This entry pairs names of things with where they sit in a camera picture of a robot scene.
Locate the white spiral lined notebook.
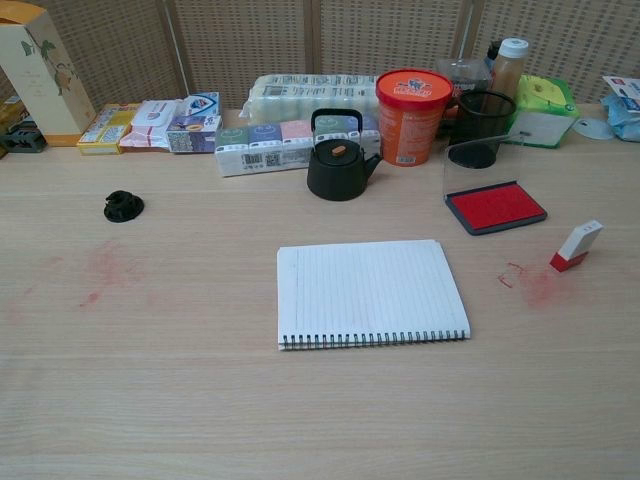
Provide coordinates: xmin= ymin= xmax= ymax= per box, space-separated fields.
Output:
xmin=276 ymin=238 xmax=473 ymax=353

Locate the white and red stamp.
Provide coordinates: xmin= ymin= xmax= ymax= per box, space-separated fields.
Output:
xmin=549 ymin=219 xmax=605 ymax=274

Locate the clear wrapped paper roll pack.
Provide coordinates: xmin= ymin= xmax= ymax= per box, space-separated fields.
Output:
xmin=241 ymin=73 xmax=381 ymax=126

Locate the orange lidded tub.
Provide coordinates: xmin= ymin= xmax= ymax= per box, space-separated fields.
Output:
xmin=375 ymin=68 xmax=455 ymax=168

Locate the purple small box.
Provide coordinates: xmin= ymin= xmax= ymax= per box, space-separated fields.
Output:
xmin=165 ymin=114 xmax=223 ymax=154

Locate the red ink pad clear lid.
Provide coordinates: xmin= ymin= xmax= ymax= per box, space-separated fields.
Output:
xmin=441 ymin=133 xmax=549 ymax=237

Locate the blue and white small box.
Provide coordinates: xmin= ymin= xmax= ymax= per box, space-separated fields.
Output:
xmin=180 ymin=91 xmax=221 ymax=121

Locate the small black round plastic part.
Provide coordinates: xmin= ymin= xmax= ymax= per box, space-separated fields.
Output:
xmin=103 ymin=189 xmax=147 ymax=224

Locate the black mesh pen cup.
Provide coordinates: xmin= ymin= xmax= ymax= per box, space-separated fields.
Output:
xmin=448 ymin=89 xmax=518 ymax=170

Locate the pink wet wipes pack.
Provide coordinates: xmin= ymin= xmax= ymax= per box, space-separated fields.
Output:
xmin=118 ymin=99 xmax=194 ymax=153

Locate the wicker folding screen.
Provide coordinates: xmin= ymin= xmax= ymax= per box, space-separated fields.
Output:
xmin=0 ymin=0 xmax=640 ymax=114

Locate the yellow snack box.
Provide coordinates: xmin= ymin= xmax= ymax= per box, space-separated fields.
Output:
xmin=76 ymin=102 xmax=143 ymax=156

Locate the brown bottle white cap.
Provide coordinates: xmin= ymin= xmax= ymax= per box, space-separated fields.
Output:
xmin=488 ymin=37 xmax=530 ymax=101

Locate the dark bottle black cap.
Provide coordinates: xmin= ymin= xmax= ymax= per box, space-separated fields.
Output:
xmin=482 ymin=40 xmax=503 ymax=71

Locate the green tissue box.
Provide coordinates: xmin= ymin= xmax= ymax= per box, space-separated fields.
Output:
xmin=503 ymin=74 xmax=581 ymax=150

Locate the pale blue round disc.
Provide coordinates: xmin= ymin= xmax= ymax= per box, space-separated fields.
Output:
xmin=572 ymin=117 xmax=615 ymax=141

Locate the dark grey slotted holder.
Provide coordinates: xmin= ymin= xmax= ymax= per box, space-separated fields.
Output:
xmin=0 ymin=124 xmax=49 ymax=160

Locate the tall beige carton orange top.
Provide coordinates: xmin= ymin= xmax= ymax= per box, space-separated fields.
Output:
xmin=0 ymin=6 xmax=98 ymax=148

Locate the light blue wipes pack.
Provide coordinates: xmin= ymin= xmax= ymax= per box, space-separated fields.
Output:
xmin=599 ymin=94 xmax=640 ymax=142

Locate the gold foil pack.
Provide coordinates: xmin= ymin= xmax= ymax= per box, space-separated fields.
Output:
xmin=0 ymin=97 xmax=29 ymax=126

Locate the black teapot with handle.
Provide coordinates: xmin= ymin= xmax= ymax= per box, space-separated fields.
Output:
xmin=306 ymin=108 xmax=384 ymax=203

